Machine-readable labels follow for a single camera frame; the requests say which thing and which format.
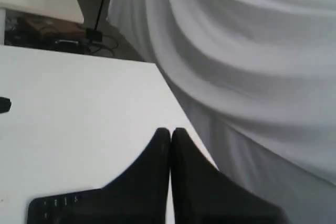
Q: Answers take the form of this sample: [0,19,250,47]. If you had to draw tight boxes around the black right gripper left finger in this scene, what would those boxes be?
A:
[54,127,171,224]

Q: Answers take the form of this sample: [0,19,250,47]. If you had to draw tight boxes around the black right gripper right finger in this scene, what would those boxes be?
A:
[171,128,288,223]

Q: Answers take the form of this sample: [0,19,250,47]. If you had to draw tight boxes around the black Acer keyboard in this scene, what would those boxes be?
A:
[26,189,101,224]

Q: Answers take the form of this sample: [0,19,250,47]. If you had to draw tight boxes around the black left gripper tip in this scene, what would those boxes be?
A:
[0,97,12,114]

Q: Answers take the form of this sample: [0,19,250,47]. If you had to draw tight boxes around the grey backdrop cloth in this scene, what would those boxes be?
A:
[108,0,335,223]

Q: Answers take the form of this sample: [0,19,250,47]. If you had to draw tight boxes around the brown box on floor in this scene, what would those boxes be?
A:
[17,17,86,43]

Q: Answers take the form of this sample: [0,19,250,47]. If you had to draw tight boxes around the black floor cables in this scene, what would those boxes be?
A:
[54,34,119,57]

